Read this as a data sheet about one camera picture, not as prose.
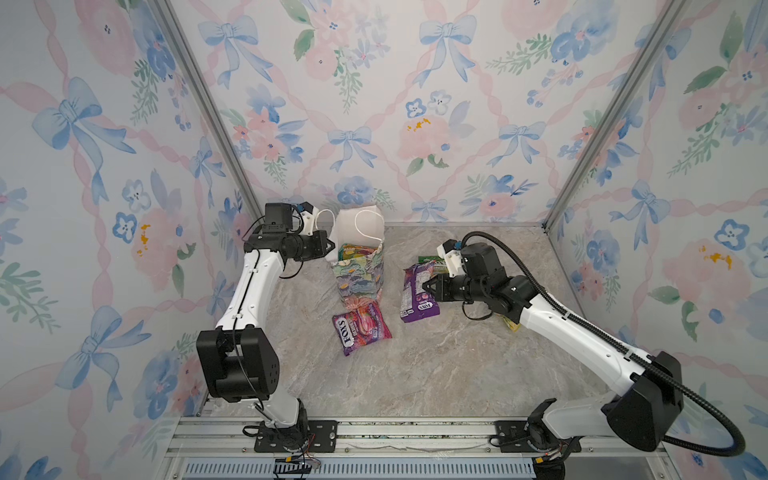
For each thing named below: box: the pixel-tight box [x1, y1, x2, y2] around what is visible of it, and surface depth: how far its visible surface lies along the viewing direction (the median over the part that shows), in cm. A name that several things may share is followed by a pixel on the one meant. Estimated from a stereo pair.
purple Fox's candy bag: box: [332, 297, 393, 356], surface depth 92 cm
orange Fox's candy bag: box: [338, 244, 378, 261], surface depth 99 cm
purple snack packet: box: [400, 260, 440, 323], surface depth 80 cm
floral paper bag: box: [325, 205, 386, 304], surface depth 85 cm
